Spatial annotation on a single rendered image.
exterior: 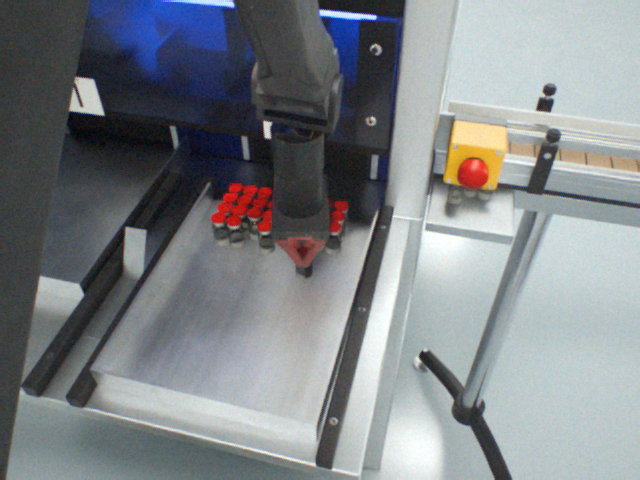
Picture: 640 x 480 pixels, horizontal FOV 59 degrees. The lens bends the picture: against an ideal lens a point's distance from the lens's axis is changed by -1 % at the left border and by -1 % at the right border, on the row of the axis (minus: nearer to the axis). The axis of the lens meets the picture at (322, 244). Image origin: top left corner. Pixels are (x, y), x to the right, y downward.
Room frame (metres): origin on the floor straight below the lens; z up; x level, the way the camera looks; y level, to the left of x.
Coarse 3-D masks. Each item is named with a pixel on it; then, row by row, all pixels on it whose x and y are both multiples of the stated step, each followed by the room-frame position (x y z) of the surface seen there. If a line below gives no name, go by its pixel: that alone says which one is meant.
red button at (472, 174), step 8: (472, 160) 0.59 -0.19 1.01; (464, 168) 0.58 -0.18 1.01; (472, 168) 0.58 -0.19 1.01; (480, 168) 0.58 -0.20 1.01; (464, 176) 0.58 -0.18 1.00; (472, 176) 0.58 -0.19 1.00; (480, 176) 0.57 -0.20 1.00; (488, 176) 0.58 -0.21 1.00; (464, 184) 0.58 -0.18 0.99; (472, 184) 0.58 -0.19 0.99; (480, 184) 0.57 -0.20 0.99
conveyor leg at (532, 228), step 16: (528, 224) 0.73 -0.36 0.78; (544, 224) 0.72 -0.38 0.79; (528, 240) 0.72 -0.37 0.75; (512, 256) 0.73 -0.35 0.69; (528, 256) 0.72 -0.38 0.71; (512, 272) 0.72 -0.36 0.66; (528, 272) 0.72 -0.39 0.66; (512, 288) 0.72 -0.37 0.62; (496, 304) 0.73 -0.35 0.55; (512, 304) 0.72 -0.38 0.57; (496, 320) 0.72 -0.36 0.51; (512, 320) 0.73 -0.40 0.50; (496, 336) 0.72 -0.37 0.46; (480, 352) 0.73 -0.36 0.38; (496, 352) 0.72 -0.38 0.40; (480, 368) 0.72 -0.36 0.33; (480, 384) 0.72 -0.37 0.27; (464, 400) 0.73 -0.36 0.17; (480, 400) 0.72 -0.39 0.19
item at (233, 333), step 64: (192, 256) 0.55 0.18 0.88; (256, 256) 0.55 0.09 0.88; (320, 256) 0.55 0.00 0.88; (128, 320) 0.42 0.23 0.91; (192, 320) 0.44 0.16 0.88; (256, 320) 0.44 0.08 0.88; (320, 320) 0.44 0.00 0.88; (128, 384) 0.33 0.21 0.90; (192, 384) 0.35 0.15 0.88; (256, 384) 0.35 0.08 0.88; (320, 384) 0.35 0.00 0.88
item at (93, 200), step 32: (64, 160) 0.77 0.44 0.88; (96, 160) 0.77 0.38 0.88; (128, 160) 0.77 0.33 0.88; (160, 160) 0.77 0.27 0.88; (64, 192) 0.69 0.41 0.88; (96, 192) 0.69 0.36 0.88; (128, 192) 0.69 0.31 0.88; (64, 224) 0.62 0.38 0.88; (96, 224) 0.61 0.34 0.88; (128, 224) 0.59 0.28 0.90; (64, 256) 0.55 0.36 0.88; (96, 256) 0.55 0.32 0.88; (64, 288) 0.47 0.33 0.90
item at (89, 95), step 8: (80, 80) 0.75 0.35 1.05; (88, 80) 0.74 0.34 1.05; (80, 88) 0.75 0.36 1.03; (88, 88) 0.74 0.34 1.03; (96, 88) 0.74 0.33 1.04; (72, 96) 0.75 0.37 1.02; (80, 96) 0.75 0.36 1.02; (88, 96) 0.74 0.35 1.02; (96, 96) 0.74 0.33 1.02; (72, 104) 0.75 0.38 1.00; (88, 104) 0.75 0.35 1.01; (96, 104) 0.74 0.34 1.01; (88, 112) 0.75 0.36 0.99; (96, 112) 0.74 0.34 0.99
